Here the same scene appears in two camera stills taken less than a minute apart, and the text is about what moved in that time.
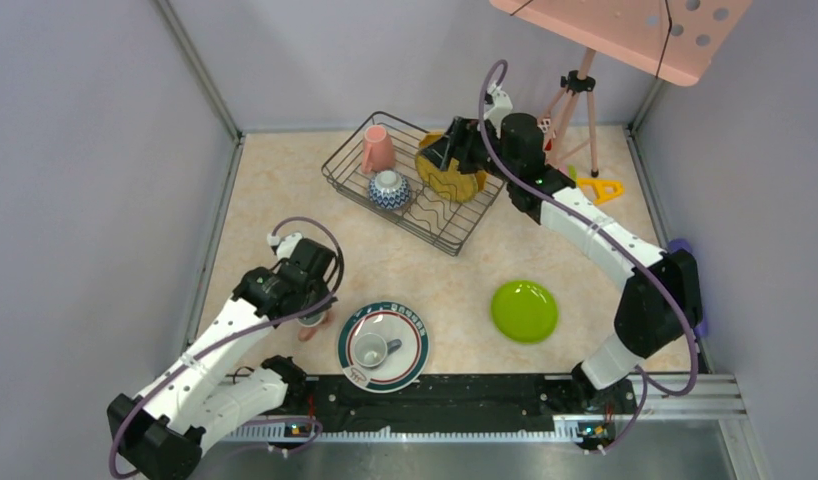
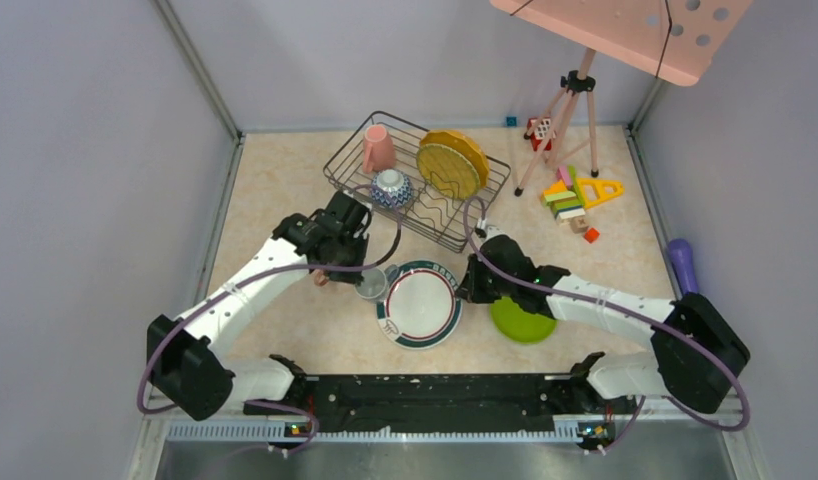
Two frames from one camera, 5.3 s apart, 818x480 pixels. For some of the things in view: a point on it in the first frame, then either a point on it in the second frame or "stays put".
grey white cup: x=371 y=350 to x=376 y=282
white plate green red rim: x=383 y=346 to x=422 y=308
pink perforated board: x=673 y=40 stays put
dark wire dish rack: x=375 y=163 stays put
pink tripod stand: x=574 y=82 stays put
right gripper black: x=462 y=137 to x=470 y=288
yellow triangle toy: x=603 y=189 stays put
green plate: x=524 y=312 stays put
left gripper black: x=325 y=292 to x=361 y=239
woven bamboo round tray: x=451 y=183 stays put
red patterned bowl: x=389 y=189 stays put
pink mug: x=378 y=151 stays put
